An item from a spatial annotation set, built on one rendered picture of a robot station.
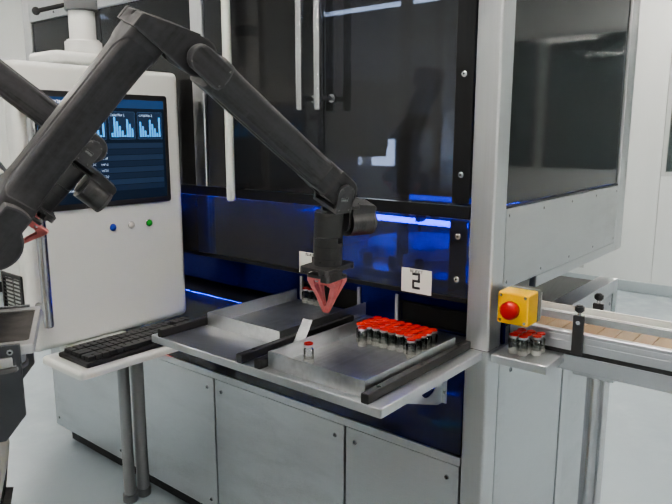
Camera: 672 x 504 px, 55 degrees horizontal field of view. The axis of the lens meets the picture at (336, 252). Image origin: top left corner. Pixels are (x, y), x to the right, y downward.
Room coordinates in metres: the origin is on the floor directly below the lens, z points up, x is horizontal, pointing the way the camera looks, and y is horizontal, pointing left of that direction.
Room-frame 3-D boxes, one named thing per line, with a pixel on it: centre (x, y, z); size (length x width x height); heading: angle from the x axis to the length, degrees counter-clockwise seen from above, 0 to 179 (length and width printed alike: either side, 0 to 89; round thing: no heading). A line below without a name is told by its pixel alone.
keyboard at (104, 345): (1.69, 0.54, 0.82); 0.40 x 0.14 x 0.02; 141
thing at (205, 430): (2.43, 0.14, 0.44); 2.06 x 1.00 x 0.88; 51
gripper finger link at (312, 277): (1.25, 0.01, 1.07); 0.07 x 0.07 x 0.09; 59
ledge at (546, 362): (1.40, -0.44, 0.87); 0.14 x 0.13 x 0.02; 141
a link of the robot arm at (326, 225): (1.24, 0.01, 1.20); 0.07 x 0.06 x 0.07; 125
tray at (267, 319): (1.66, 0.13, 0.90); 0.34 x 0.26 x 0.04; 141
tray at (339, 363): (1.36, -0.06, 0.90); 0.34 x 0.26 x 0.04; 140
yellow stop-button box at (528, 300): (1.38, -0.41, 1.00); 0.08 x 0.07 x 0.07; 141
